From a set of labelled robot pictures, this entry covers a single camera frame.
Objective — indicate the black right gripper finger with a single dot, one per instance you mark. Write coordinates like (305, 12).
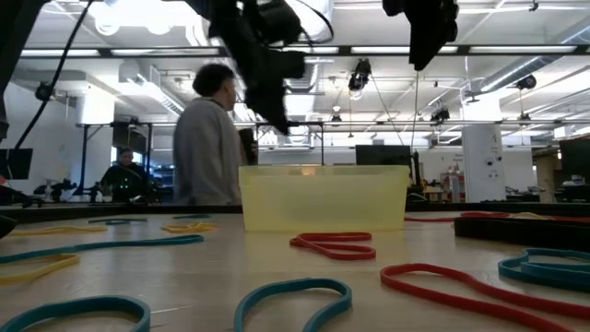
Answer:
(426, 50)

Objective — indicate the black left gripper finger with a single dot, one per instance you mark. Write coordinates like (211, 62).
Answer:
(269, 103)

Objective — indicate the red rubber band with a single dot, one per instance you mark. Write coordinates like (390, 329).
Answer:
(571, 218)
(332, 237)
(415, 268)
(484, 214)

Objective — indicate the yellow rubber band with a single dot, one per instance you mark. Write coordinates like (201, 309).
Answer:
(189, 228)
(530, 214)
(60, 260)
(60, 229)

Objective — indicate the blue rubber band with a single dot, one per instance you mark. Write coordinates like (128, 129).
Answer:
(117, 222)
(92, 302)
(295, 285)
(152, 240)
(553, 276)

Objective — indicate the black wide rubber band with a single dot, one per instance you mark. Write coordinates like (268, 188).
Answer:
(521, 233)

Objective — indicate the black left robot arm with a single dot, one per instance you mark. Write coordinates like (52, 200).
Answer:
(14, 37)

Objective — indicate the yellow translucent plastic bin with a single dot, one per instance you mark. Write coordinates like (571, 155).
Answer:
(322, 198)

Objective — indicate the person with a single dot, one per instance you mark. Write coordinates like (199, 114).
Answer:
(207, 152)
(124, 180)

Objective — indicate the black monitor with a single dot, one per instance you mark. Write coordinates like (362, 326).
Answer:
(576, 159)
(16, 163)
(382, 156)

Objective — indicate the white pillar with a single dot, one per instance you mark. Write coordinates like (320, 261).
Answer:
(484, 184)

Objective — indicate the black background station frame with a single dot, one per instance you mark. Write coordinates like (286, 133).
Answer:
(84, 157)
(322, 143)

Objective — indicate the black hanging camera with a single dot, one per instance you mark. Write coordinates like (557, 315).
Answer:
(440, 115)
(526, 82)
(44, 91)
(359, 74)

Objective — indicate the silver round ventilation duct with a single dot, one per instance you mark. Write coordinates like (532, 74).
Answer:
(322, 18)

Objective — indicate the white rectangular ventilation duct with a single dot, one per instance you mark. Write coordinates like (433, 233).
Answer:
(138, 78)

